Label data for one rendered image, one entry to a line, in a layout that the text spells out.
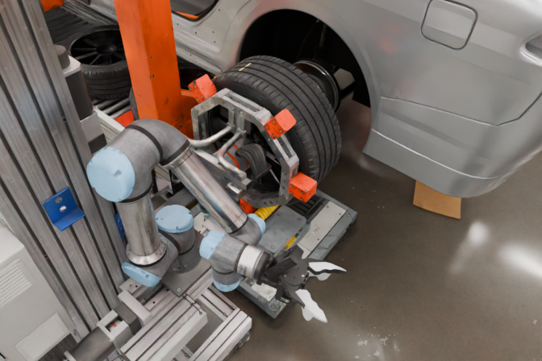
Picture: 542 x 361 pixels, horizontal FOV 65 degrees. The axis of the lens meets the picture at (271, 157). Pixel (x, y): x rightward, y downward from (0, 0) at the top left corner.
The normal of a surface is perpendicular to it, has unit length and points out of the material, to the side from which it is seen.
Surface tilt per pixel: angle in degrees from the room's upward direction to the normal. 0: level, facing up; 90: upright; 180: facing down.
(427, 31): 90
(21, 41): 90
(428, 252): 0
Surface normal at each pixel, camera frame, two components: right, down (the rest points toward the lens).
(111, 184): -0.41, 0.53
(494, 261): 0.05, -0.71
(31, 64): 0.77, 0.47
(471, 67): -0.62, 0.54
